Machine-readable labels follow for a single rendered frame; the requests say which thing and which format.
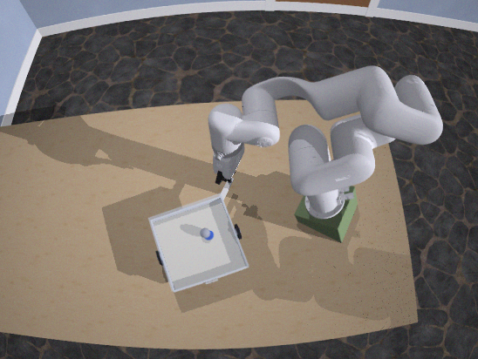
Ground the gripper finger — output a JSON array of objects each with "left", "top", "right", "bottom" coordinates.
[{"left": 215, "top": 171, "right": 231, "bottom": 185}]

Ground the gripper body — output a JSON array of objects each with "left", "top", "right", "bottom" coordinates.
[{"left": 213, "top": 143, "right": 244, "bottom": 180}]

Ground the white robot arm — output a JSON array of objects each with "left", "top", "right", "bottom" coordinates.
[{"left": 208, "top": 65, "right": 443, "bottom": 219}]

